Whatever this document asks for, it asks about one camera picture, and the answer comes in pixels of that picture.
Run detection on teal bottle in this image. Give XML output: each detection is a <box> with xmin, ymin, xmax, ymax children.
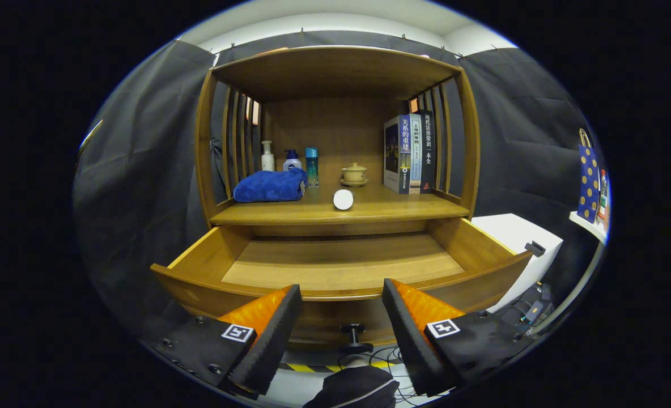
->
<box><xmin>305</xmin><ymin>147</ymin><xmax>320</xmax><ymax>188</ymax></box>

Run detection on person's dark clothing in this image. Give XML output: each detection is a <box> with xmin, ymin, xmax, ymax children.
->
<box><xmin>303</xmin><ymin>365</ymin><xmax>400</xmax><ymax>408</ymax></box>

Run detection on yellow black floor tape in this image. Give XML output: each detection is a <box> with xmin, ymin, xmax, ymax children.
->
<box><xmin>279</xmin><ymin>362</ymin><xmax>404</xmax><ymax>373</ymax></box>

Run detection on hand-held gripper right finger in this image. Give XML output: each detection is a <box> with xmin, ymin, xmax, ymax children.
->
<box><xmin>382</xmin><ymin>278</ymin><xmax>534</xmax><ymax>397</ymax></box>

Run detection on wooden drawer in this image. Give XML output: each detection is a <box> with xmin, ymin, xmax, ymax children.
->
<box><xmin>150</xmin><ymin>217</ymin><xmax>534</xmax><ymax>355</ymax></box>

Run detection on blue polka dot gift bag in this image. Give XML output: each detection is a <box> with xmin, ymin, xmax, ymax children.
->
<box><xmin>576</xmin><ymin>128</ymin><xmax>600</xmax><ymax>224</ymax></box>

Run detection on black backdrop cloth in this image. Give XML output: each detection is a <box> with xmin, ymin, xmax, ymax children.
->
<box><xmin>74</xmin><ymin>29</ymin><xmax>597</xmax><ymax>335</ymax></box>

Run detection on black electronic devices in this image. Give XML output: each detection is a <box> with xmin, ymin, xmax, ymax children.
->
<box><xmin>497</xmin><ymin>282</ymin><xmax>554</xmax><ymax>326</ymax></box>

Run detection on wooden countertop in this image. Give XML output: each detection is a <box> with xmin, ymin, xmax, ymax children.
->
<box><xmin>210</xmin><ymin>182</ymin><xmax>471</xmax><ymax>226</ymax></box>

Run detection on floor cables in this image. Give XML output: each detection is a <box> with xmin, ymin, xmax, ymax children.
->
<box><xmin>338</xmin><ymin>346</ymin><xmax>427</xmax><ymax>406</ymax></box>

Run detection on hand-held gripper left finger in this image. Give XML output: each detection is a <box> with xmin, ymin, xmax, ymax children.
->
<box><xmin>143</xmin><ymin>284</ymin><xmax>303</xmax><ymax>397</ymax></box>

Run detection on black spine book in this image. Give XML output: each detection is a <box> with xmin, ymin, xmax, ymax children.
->
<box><xmin>418</xmin><ymin>109</ymin><xmax>437</xmax><ymax>194</ymax></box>

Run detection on white box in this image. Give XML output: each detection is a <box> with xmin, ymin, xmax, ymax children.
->
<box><xmin>470</xmin><ymin>213</ymin><xmax>564</xmax><ymax>312</ymax></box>

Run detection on beige lidded teacup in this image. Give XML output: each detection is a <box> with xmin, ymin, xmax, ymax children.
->
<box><xmin>340</xmin><ymin>162</ymin><xmax>369</xmax><ymax>188</ymax></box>

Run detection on blue folded towel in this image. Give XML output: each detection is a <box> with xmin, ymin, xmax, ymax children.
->
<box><xmin>233</xmin><ymin>168</ymin><xmax>309</xmax><ymax>203</ymax></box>

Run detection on blue spine book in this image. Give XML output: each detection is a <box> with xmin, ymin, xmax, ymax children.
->
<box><xmin>383</xmin><ymin>114</ymin><xmax>413</xmax><ymax>195</ymax></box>

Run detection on white side table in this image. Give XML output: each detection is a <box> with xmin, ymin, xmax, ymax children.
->
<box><xmin>528</xmin><ymin>211</ymin><xmax>609</xmax><ymax>339</ymax></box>

